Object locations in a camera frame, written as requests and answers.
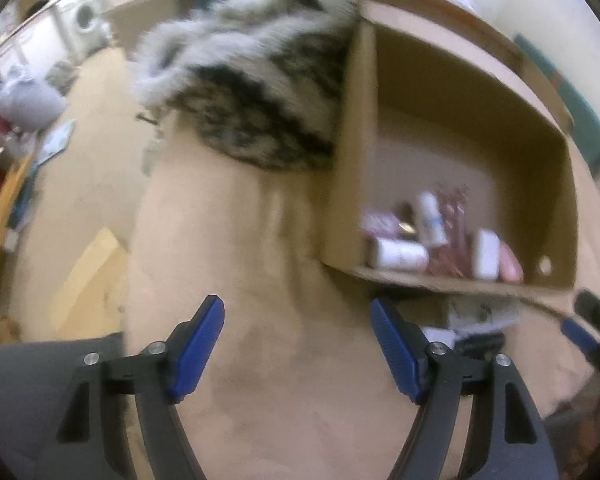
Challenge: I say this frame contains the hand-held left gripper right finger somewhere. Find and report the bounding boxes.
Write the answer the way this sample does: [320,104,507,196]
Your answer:
[370,297,561,480]

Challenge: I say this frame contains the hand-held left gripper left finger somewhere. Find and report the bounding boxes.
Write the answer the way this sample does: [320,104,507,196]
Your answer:
[55,295,226,480]

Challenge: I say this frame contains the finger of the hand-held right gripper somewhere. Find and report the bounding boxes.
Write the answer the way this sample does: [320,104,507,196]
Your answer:
[574,289,600,348]
[561,316,600,363]

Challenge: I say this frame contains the white bottle pink label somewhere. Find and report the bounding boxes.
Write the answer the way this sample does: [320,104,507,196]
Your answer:
[369,237,429,271]

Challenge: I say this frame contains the pink heart-shaped case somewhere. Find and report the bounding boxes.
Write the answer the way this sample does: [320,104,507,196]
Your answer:
[499,241,525,284]

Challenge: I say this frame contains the white charger plug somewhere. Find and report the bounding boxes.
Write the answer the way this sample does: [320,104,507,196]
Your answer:
[471,228,502,281]

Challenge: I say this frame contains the pink patterned small bottle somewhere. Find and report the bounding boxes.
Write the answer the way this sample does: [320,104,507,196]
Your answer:
[362,211,404,239]

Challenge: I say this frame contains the pink striped packet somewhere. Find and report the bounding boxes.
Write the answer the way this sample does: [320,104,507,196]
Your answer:
[429,184,474,277]

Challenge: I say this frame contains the white bottle blue label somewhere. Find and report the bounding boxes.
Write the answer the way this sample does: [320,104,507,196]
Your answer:
[414,190,447,249]

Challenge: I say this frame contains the cardboard box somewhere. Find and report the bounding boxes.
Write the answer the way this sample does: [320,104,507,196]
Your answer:
[321,0,581,302]

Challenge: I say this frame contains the person's right forearm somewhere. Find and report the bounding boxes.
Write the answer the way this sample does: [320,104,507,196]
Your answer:
[544,374,600,480]

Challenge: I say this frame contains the white remote control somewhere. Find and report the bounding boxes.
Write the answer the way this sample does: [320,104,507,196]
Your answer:
[446,297,522,332]

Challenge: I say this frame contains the flat yellow cardboard piece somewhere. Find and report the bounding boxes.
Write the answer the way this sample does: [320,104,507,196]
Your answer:
[49,226,132,332]

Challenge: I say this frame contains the grey bathroom scale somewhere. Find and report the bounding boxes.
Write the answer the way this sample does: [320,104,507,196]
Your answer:
[36,119,77,165]

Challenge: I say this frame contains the shaggy black and white rug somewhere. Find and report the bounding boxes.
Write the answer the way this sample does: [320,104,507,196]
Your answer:
[131,0,362,172]

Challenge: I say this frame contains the grey plastic bag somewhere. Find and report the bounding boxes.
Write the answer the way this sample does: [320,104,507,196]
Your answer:
[0,66,69,132]

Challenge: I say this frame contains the beige bedside cabinet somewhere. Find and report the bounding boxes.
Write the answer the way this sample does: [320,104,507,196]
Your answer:
[104,0,182,59]

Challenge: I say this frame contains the white kitchen cabinet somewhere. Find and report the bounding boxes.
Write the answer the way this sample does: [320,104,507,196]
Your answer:
[0,11,77,69]

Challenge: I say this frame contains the white washing machine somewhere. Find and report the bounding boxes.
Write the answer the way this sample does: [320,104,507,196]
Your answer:
[61,0,109,54]

